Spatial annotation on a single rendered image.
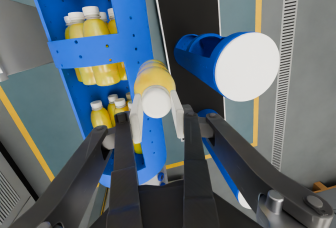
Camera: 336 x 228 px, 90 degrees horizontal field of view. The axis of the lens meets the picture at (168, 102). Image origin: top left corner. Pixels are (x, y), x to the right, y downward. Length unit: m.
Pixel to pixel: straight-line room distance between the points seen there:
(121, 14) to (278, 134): 2.47
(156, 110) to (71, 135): 1.88
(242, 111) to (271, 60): 1.41
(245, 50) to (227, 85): 0.15
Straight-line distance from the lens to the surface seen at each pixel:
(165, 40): 1.52
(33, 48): 1.09
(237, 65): 0.73
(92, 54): 0.44
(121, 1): 0.46
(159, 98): 0.21
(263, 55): 0.79
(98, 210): 1.32
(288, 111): 2.58
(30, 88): 2.00
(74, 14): 0.56
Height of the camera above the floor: 1.66
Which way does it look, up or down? 67 degrees down
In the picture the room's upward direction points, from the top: 157 degrees clockwise
